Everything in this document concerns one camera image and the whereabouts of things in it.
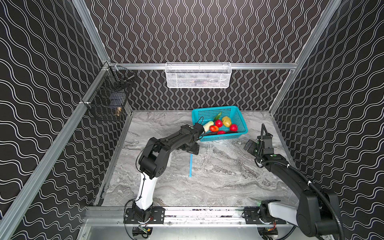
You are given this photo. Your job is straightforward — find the black wire wall basket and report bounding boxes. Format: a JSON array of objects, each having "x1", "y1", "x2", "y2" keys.
[{"x1": 85, "y1": 62, "x2": 136, "y2": 123}]

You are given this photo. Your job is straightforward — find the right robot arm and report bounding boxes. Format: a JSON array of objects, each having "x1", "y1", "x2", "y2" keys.
[{"x1": 244, "y1": 136, "x2": 345, "y2": 240}]

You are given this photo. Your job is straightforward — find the teal plastic basket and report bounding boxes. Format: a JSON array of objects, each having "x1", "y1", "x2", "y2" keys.
[{"x1": 192, "y1": 106, "x2": 248, "y2": 142}]

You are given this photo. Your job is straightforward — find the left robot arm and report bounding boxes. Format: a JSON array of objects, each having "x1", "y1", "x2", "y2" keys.
[{"x1": 132, "y1": 123, "x2": 205, "y2": 223}]

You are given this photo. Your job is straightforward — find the dark red apple toy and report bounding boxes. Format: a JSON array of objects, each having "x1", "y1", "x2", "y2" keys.
[{"x1": 215, "y1": 120, "x2": 223, "y2": 128}]

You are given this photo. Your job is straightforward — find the yellow potato toy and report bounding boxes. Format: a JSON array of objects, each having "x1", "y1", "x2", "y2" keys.
[{"x1": 222, "y1": 116, "x2": 232, "y2": 128}]

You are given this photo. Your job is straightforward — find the green leafy vegetable toy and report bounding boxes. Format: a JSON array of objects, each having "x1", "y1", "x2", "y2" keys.
[{"x1": 214, "y1": 112, "x2": 222, "y2": 122}]

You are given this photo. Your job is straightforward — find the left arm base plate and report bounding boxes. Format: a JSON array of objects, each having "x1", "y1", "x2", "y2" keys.
[{"x1": 124, "y1": 206, "x2": 166, "y2": 225}]

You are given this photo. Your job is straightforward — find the clear wall basket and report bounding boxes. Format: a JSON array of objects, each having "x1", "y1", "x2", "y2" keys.
[{"x1": 165, "y1": 62, "x2": 232, "y2": 89}]

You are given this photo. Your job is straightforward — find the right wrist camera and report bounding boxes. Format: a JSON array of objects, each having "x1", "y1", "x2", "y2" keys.
[{"x1": 258, "y1": 124, "x2": 273, "y2": 143}]

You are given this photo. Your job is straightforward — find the clear zip top bag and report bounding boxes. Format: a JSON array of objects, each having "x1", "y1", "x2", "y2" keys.
[{"x1": 165, "y1": 151, "x2": 230, "y2": 178}]

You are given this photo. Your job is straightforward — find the red orange tomato toy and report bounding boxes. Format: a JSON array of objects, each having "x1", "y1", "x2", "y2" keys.
[{"x1": 210, "y1": 125, "x2": 219, "y2": 133}]

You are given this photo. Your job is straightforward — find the aluminium front rail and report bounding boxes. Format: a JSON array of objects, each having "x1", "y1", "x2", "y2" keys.
[{"x1": 77, "y1": 207, "x2": 308, "y2": 240}]

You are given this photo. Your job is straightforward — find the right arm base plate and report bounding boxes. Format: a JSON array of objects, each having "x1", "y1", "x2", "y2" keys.
[{"x1": 241, "y1": 200, "x2": 287, "y2": 225}]

